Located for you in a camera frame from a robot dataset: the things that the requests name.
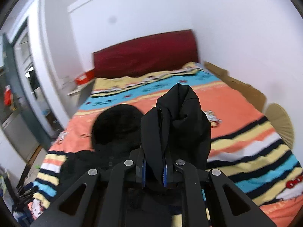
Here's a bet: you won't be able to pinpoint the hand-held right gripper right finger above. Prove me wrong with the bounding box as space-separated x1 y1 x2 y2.
162 145 277 227

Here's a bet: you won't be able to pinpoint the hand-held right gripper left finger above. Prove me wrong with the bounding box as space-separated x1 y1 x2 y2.
30 148 146 227

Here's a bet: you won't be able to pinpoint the black jacket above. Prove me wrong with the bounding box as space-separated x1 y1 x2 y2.
58 83 212 227

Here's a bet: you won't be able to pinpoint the black clothes hangers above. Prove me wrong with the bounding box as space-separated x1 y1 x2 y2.
13 186 39 213

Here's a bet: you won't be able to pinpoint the striped cartoon printed blanket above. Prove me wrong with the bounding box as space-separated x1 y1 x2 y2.
31 61 303 225

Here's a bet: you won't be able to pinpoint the white nightstand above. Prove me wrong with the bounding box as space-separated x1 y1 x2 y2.
67 78 96 114

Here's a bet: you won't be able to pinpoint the red box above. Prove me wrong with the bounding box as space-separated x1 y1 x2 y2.
75 68 96 86

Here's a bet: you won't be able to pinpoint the brown cardboard sheet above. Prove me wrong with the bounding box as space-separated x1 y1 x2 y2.
204 61 267 113

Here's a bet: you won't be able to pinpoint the dark red headboard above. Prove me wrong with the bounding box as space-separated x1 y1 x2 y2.
92 30 199 78

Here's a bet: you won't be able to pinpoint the dark green door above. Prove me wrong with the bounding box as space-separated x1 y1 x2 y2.
1 33 55 149

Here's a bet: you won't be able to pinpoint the tan woven fan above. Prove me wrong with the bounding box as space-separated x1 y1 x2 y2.
265 103 295 149

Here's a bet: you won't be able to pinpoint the red hanging bag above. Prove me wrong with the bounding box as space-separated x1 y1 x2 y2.
3 85 13 107

